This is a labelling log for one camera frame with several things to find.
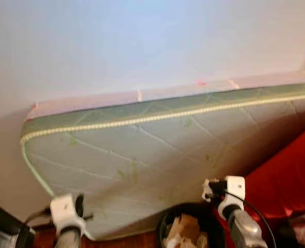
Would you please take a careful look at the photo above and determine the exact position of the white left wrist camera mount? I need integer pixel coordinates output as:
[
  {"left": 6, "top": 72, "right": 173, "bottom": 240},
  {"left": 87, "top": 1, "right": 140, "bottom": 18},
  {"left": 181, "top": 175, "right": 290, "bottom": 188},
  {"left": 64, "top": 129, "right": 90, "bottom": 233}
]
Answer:
[{"left": 50, "top": 194, "right": 86, "bottom": 236}]

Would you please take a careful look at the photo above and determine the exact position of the large red cushion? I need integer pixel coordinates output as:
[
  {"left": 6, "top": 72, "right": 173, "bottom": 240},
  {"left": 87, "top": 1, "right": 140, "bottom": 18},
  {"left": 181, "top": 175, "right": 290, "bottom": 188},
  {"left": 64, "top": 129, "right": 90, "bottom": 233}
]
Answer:
[{"left": 243, "top": 123, "right": 305, "bottom": 223}]

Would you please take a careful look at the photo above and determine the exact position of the crumpled brown paper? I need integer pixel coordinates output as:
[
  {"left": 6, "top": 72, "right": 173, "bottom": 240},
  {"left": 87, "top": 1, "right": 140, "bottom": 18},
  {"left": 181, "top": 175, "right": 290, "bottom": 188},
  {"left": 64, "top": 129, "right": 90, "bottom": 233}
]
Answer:
[{"left": 165, "top": 214, "right": 210, "bottom": 248}]

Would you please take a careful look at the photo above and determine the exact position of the black cabinet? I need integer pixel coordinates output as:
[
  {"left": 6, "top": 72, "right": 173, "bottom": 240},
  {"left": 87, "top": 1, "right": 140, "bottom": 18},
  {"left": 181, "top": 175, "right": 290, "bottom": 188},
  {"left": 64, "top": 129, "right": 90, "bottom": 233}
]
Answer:
[{"left": 0, "top": 199, "right": 37, "bottom": 248}]

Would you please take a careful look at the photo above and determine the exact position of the quilted mattress with green edge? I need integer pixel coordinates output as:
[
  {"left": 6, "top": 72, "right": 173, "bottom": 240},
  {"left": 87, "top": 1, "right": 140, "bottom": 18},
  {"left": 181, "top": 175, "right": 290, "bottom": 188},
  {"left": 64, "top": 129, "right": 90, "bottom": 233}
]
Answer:
[{"left": 20, "top": 70, "right": 305, "bottom": 241}]

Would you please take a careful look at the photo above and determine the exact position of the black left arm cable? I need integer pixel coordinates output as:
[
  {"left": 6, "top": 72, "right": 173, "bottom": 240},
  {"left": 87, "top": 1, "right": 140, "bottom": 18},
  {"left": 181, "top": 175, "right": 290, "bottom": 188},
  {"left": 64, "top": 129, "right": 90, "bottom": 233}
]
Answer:
[{"left": 23, "top": 207, "right": 52, "bottom": 228}]

